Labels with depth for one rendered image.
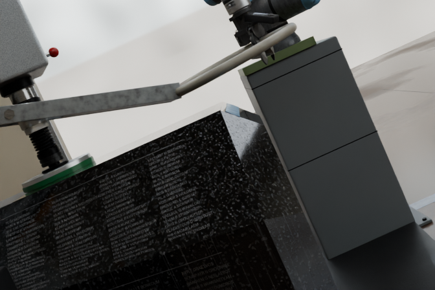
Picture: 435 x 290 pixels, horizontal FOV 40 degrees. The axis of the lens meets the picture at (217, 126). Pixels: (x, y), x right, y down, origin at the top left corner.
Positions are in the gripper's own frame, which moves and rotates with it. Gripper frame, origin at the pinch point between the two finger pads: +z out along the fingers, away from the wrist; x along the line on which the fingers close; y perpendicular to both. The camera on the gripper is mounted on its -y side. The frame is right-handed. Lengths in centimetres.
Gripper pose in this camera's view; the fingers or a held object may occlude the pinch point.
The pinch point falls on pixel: (270, 58)
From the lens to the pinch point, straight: 218.5
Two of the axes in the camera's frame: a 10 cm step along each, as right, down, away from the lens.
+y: -7.1, 3.0, 6.4
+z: 4.7, 8.8, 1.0
